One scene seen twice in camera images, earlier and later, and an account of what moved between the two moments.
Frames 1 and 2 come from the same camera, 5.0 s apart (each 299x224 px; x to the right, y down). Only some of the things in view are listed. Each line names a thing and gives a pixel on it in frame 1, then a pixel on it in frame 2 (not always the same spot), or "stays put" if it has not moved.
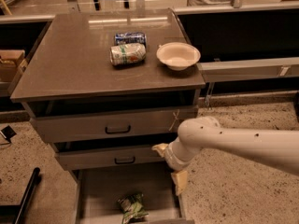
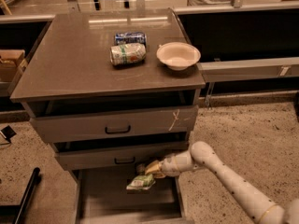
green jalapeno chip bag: (132, 205) to (142, 182)
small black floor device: (8, 133) stays put
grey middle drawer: (88, 155) stays put
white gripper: (170, 158) to (167, 168)
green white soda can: (125, 54) stays put
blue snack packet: (128, 37) stays put
